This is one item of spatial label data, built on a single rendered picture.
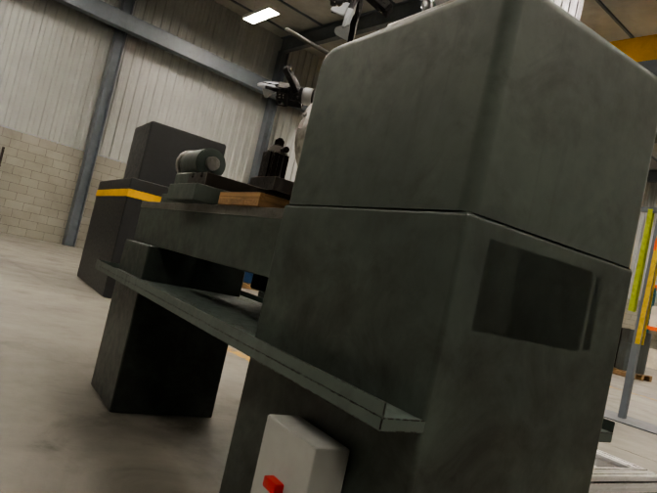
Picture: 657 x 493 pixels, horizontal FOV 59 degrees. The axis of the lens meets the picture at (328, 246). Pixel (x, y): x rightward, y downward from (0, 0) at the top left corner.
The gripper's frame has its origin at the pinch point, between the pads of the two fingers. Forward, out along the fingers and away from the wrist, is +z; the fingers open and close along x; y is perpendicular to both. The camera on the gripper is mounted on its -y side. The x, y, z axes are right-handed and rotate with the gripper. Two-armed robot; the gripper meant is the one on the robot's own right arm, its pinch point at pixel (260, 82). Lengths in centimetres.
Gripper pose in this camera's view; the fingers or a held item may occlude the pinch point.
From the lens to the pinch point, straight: 262.3
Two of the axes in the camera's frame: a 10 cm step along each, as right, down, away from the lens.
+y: -0.8, 8.3, 5.4
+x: 2.8, -5.0, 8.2
